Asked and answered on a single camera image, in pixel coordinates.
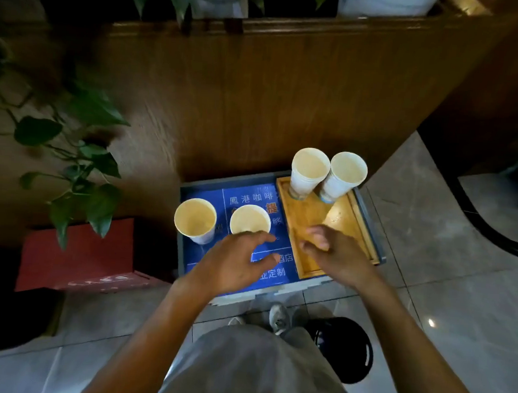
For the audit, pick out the person's left hand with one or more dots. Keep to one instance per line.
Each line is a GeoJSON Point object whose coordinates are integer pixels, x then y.
{"type": "Point", "coordinates": [224, 263]}

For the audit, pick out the person's right hand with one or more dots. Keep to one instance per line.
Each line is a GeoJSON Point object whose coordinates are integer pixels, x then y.
{"type": "Point", "coordinates": [343, 256]}

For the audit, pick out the person's right thumb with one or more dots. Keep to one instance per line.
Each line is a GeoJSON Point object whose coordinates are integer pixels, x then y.
{"type": "Point", "coordinates": [312, 251]}

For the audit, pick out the person's left thumb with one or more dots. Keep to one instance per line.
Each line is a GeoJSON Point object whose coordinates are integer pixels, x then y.
{"type": "Point", "coordinates": [266, 261]}

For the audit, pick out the person's left forearm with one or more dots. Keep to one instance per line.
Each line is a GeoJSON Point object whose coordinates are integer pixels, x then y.
{"type": "Point", "coordinates": [149, 342]}

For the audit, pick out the person's right forearm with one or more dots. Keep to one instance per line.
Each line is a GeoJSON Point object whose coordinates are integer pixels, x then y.
{"type": "Point", "coordinates": [412, 349]}

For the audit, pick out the wooden tray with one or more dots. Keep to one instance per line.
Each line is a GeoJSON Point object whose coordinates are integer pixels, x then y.
{"type": "Point", "coordinates": [306, 215]}

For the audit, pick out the white paper cup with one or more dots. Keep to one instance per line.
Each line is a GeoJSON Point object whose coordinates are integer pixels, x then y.
{"type": "Point", "coordinates": [309, 169]}
{"type": "Point", "coordinates": [250, 219]}
{"type": "Point", "coordinates": [194, 220]}
{"type": "Point", "coordinates": [345, 174]}

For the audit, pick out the grey sneaker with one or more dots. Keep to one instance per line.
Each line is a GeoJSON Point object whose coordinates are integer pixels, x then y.
{"type": "Point", "coordinates": [280, 317]}
{"type": "Point", "coordinates": [236, 321]}

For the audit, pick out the grey plastic crate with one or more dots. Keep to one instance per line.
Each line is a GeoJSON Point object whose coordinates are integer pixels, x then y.
{"type": "Point", "coordinates": [373, 225]}

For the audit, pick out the blue printed sheet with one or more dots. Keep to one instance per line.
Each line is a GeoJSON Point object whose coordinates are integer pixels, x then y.
{"type": "Point", "coordinates": [241, 197]}

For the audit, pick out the black round stool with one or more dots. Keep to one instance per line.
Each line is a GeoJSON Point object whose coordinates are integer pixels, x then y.
{"type": "Point", "coordinates": [347, 351]}

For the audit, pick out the grey shorts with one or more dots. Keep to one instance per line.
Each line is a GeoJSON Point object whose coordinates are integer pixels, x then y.
{"type": "Point", "coordinates": [254, 373]}

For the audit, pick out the wooden planter partition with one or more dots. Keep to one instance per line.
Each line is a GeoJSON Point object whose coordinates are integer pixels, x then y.
{"type": "Point", "coordinates": [257, 104]}

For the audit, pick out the black curved chair base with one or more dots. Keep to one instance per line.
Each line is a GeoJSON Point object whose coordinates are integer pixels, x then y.
{"type": "Point", "coordinates": [485, 225]}

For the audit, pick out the red cardboard box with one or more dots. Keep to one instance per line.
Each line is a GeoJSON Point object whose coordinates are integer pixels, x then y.
{"type": "Point", "coordinates": [84, 256]}

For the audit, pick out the green leafy vine plant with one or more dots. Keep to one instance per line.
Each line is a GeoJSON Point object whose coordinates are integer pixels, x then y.
{"type": "Point", "coordinates": [85, 189]}

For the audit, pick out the large white plant pot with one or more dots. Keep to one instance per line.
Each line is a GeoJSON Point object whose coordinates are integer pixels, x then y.
{"type": "Point", "coordinates": [386, 2]}

